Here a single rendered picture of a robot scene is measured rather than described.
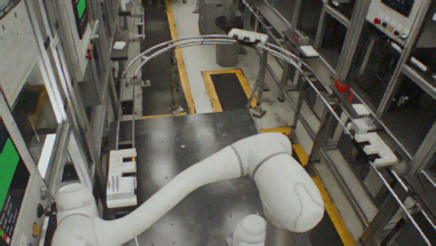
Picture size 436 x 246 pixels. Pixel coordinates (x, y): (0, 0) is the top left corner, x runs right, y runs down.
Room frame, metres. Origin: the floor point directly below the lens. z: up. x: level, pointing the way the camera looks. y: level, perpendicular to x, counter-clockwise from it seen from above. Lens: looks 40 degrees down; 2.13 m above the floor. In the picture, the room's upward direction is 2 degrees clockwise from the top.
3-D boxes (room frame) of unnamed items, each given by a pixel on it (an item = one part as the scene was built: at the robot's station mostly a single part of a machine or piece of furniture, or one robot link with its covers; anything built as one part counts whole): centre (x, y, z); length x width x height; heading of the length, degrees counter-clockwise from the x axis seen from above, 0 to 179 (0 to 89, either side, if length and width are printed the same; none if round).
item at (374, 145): (1.37, -1.01, 0.84); 0.37 x 0.14 x 0.10; 12
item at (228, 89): (3.15, -0.21, 0.01); 1.00 x 0.55 x 0.01; 12
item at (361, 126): (1.48, -0.98, 0.92); 0.13 x 0.10 x 0.09; 102
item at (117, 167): (1.04, 0.46, 0.84); 0.36 x 0.14 x 0.10; 12
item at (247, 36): (2.85, -0.33, 0.84); 0.37 x 0.14 x 0.10; 70
